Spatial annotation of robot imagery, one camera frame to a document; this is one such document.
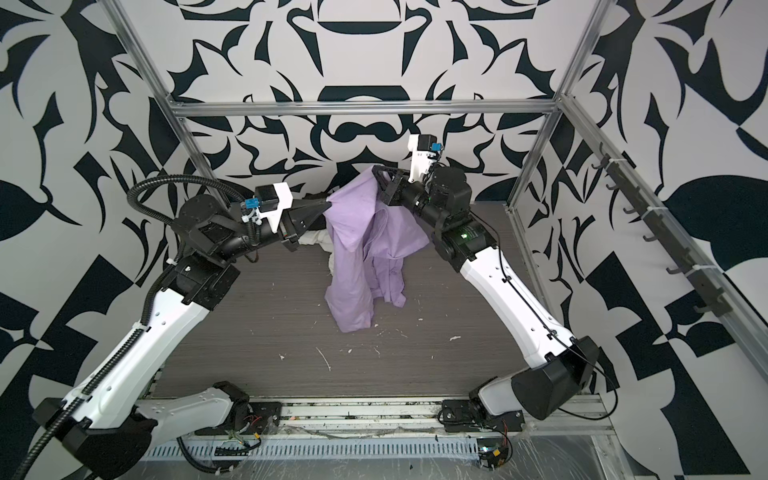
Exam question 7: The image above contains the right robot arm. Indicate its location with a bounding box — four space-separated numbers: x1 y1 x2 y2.
372 166 599 420

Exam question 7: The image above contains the black hook rail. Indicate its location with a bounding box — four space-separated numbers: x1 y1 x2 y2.
594 145 733 317

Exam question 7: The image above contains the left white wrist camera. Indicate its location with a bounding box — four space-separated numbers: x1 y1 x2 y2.
241 182 293 234

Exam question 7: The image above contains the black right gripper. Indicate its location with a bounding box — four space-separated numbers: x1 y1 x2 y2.
380 163 456 237

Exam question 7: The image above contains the white slotted cable duct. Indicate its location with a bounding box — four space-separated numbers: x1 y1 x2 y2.
140 436 481 462

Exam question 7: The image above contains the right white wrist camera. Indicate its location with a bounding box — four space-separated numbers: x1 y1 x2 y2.
408 134 443 183

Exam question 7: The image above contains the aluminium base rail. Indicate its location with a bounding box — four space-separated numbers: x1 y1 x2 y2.
188 395 614 440

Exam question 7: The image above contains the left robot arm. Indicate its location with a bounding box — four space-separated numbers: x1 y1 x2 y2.
13 185 331 479

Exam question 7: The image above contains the white cloth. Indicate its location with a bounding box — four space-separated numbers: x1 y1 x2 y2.
299 229 334 274

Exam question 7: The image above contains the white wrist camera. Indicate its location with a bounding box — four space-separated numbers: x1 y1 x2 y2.
241 182 293 234
408 134 443 183

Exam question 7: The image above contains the aluminium frame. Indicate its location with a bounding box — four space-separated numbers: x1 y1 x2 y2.
101 1 767 375

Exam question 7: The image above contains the purple cloth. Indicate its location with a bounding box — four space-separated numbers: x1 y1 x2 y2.
324 168 429 333

